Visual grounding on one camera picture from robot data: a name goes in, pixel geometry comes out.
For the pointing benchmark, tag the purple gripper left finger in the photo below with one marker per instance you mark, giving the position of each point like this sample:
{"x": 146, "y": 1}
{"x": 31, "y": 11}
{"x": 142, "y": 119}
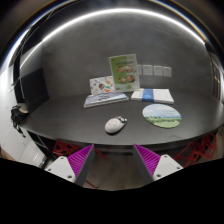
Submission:
{"x": 75, "y": 167}

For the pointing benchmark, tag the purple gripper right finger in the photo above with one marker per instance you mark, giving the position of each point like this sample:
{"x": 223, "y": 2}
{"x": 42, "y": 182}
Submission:
{"x": 153, "y": 166}

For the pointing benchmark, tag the round landscape mouse pad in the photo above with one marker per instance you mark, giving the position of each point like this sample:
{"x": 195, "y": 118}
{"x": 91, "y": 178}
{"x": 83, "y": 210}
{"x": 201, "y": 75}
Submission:
{"x": 162, "y": 116}

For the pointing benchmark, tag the white computer mouse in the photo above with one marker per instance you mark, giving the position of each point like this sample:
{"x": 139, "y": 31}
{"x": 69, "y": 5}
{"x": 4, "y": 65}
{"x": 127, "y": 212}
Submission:
{"x": 115, "y": 124}

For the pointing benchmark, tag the red chair left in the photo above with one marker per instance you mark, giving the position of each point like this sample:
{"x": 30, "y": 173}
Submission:
{"x": 65, "y": 149}

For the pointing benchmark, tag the red chair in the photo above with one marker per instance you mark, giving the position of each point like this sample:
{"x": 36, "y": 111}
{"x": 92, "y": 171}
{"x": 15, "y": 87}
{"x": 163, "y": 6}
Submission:
{"x": 65, "y": 149}
{"x": 205, "y": 148}

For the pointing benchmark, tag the red chair right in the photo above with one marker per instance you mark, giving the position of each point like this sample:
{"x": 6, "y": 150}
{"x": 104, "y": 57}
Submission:
{"x": 205, "y": 148}

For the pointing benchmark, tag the grey patterned book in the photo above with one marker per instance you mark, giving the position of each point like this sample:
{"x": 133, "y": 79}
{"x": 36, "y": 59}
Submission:
{"x": 104, "y": 98}

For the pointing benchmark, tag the white book blue band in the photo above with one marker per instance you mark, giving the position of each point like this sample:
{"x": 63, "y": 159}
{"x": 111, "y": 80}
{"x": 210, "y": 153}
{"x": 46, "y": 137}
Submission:
{"x": 153, "y": 95}

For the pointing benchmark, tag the black bag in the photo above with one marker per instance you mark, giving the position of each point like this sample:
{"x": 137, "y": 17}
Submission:
{"x": 17, "y": 118}

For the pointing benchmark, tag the small white illustrated card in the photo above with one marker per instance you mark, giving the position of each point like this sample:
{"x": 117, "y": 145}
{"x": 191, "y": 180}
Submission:
{"x": 101, "y": 85}

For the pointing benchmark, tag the black monitor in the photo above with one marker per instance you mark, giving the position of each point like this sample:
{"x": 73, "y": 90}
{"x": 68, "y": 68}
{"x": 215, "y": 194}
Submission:
{"x": 34, "y": 90}

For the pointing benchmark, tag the green standing poster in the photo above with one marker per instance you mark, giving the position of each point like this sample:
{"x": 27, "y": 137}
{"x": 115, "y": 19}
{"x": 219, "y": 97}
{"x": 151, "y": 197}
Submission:
{"x": 125, "y": 72}

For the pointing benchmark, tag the white wall paper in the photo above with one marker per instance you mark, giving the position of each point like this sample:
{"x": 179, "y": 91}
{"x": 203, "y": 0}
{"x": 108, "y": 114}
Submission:
{"x": 147, "y": 70}
{"x": 167, "y": 71}
{"x": 139, "y": 67}
{"x": 158, "y": 71}

